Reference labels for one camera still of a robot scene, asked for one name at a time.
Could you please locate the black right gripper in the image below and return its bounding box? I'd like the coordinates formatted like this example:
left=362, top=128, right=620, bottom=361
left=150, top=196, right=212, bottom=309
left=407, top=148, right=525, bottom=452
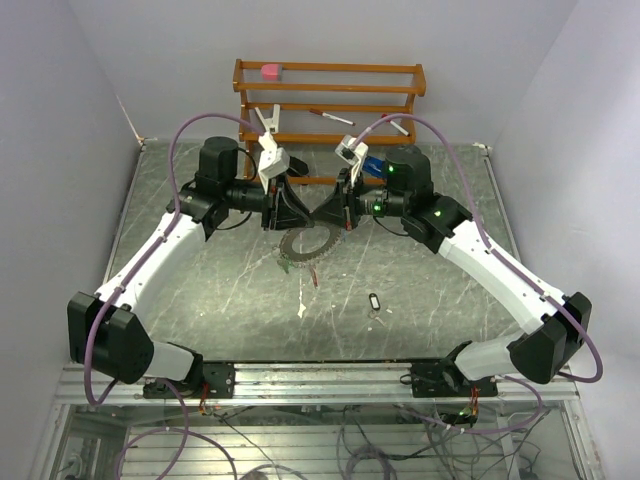
left=309, top=166, right=409, bottom=231

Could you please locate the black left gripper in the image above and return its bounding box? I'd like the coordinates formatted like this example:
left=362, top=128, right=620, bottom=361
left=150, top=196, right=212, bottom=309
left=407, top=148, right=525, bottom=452
left=224, top=173, right=315, bottom=233

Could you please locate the round metal keyring disc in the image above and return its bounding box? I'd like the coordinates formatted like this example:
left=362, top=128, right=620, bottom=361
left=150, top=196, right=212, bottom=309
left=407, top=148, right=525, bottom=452
left=278, top=222, right=343, bottom=267

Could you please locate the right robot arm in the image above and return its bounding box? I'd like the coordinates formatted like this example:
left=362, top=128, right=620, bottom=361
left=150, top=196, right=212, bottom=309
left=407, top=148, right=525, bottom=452
left=311, top=145, right=592, bottom=396

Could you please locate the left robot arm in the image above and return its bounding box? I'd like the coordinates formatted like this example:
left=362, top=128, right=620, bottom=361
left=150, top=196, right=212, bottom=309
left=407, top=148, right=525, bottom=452
left=67, top=136, right=309, bottom=397

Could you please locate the green key tag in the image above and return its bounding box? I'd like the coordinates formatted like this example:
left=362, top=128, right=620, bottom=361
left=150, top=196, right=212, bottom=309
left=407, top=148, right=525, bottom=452
left=277, top=258, right=290, bottom=274

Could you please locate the red key tag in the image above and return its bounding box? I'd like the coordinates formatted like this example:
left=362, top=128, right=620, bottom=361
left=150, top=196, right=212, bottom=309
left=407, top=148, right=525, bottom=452
left=308, top=266, right=319, bottom=289

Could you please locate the black object on rack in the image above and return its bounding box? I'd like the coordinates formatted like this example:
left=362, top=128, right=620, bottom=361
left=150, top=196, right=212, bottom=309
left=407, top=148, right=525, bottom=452
left=287, top=156, right=310, bottom=178

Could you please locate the blue stapler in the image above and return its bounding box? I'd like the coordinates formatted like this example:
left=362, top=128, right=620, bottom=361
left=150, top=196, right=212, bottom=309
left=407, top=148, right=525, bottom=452
left=362, top=156, right=386, bottom=179

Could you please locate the black key tag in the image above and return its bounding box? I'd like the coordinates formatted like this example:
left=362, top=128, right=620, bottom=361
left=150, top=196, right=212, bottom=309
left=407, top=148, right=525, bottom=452
left=368, top=293, right=381, bottom=311

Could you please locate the white plastic clamp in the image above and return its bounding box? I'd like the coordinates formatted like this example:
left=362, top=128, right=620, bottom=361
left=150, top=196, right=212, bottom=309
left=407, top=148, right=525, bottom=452
left=254, top=104, right=281, bottom=134

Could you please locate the red white marker pen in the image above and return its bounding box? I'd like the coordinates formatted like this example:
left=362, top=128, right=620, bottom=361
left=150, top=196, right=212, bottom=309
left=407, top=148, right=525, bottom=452
left=309, top=108, right=356, bottom=126

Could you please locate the red capped white marker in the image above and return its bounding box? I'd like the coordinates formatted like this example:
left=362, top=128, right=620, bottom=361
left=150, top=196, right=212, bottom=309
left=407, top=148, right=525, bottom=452
left=381, top=113, right=410, bottom=137

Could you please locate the wooden shelf rack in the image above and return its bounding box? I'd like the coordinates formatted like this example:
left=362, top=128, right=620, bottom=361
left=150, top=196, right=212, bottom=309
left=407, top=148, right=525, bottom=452
left=232, top=58, right=427, bottom=186

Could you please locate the pink eraser block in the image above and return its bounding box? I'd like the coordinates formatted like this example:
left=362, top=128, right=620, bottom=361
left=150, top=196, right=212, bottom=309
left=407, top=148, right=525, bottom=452
left=260, top=63, right=283, bottom=82

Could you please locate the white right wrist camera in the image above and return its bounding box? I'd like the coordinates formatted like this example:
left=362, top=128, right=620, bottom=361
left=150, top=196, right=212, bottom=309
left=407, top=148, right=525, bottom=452
left=335, top=135, right=369, bottom=187

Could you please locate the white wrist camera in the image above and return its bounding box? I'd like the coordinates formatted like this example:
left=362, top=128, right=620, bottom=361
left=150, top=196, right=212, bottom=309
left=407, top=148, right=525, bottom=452
left=258, top=132, right=290, bottom=189
left=335, top=135, right=369, bottom=187

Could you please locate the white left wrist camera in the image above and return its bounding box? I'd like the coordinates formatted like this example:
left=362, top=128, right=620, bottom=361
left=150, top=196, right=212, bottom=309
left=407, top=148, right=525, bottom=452
left=258, top=132, right=290, bottom=189

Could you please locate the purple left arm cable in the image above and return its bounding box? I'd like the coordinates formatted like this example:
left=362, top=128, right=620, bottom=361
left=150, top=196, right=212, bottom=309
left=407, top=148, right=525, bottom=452
left=83, top=112, right=266, bottom=406

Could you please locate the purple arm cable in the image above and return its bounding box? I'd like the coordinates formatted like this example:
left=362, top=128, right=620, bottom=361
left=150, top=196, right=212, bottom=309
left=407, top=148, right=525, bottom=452
left=359, top=113, right=604, bottom=384
left=83, top=112, right=266, bottom=406

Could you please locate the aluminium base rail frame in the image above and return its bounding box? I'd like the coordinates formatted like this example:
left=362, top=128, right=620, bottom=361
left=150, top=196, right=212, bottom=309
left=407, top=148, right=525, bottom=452
left=54, top=363, right=579, bottom=406

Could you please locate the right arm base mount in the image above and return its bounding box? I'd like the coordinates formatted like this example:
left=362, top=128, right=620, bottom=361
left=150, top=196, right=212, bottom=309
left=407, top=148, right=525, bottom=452
left=399, top=341, right=498, bottom=398

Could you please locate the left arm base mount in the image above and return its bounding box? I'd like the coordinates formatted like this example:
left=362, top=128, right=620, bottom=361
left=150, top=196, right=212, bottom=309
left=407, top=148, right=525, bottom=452
left=142, top=360, right=237, bottom=401

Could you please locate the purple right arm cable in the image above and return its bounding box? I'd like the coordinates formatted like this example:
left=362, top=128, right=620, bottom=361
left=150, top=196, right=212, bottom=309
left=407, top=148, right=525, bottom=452
left=359, top=113, right=604, bottom=384

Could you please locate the purple cable loop below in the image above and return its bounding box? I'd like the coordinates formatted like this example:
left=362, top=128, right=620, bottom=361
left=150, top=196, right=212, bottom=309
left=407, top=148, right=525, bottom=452
left=112, top=384, right=236, bottom=480

